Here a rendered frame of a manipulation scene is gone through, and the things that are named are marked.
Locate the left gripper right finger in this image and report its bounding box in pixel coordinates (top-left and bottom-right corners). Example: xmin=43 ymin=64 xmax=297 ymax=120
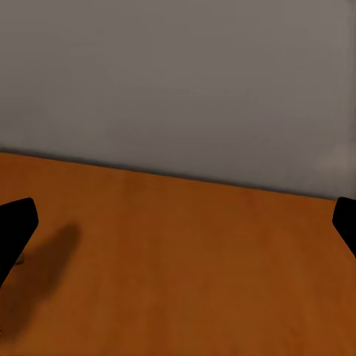
xmin=332 ymin=197 xmax=356 ymax=257

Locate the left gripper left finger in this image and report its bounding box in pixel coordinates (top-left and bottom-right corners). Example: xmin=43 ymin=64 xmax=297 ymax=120
xmin=0 ymin=197 xmax=39 ymax=286

